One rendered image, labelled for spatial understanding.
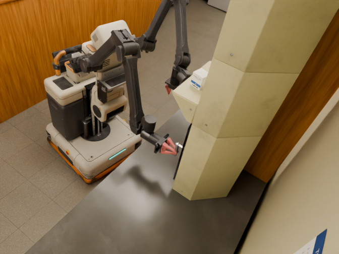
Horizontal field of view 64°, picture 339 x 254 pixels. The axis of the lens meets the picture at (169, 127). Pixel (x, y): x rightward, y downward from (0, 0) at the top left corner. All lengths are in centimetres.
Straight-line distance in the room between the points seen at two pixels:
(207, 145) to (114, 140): 148
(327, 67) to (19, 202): 229
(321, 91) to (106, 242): 108
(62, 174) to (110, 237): 142
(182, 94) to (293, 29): 43
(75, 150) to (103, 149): 23
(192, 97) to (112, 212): 66
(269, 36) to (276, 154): 79
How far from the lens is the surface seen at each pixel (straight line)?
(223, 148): 111
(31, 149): 285
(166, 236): 130
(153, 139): 131
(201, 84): 105
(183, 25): 161
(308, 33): 89
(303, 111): 130
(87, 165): 231
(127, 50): 127
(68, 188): 253
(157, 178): 144
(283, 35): 85
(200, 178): 124
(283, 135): 139
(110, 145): 242
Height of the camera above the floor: 213
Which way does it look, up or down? 45 degrees down
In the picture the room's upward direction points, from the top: 13 degrees clockwise
